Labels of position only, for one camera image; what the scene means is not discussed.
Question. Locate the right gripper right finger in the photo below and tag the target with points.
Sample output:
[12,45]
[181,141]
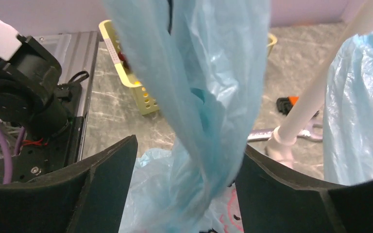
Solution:
[276,199]

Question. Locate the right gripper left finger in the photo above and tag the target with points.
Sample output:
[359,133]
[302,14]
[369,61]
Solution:
[85,197]

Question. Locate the light blue plastic bag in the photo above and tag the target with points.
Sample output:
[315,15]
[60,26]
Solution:
[204,62]

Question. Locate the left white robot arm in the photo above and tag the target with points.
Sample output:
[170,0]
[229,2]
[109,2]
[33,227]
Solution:
[30,93]

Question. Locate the silver wrench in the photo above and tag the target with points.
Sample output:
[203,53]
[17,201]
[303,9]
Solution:
[307,133]

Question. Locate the small orange black object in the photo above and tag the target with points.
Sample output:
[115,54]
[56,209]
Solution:
[285,104]

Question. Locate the pale green fruit basket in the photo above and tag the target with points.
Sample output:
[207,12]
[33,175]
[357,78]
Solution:
[144,101]

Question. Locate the aluminium extrusion frame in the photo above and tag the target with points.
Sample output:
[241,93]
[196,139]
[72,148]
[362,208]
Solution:
[75,52]

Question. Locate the white PVC pipe frame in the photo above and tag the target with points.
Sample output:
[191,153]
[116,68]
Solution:
[284,137]

